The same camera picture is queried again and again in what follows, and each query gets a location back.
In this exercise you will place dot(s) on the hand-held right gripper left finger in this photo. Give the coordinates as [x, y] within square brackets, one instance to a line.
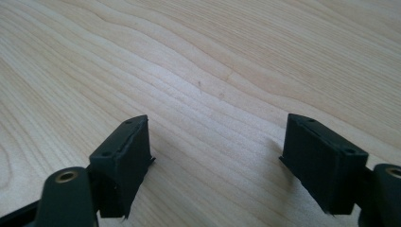
[121, 170]

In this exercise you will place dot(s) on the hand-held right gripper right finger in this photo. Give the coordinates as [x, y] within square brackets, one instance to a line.
[324, 170]

